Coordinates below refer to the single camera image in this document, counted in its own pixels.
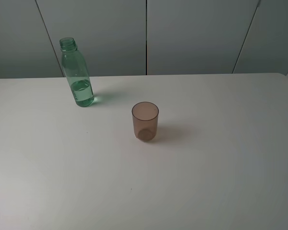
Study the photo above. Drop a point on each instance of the green transparent plastic bottle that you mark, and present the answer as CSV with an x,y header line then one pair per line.
x,y
75,70

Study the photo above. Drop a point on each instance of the pink translucent plastic cup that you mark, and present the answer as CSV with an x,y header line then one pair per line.
x,y
145,120

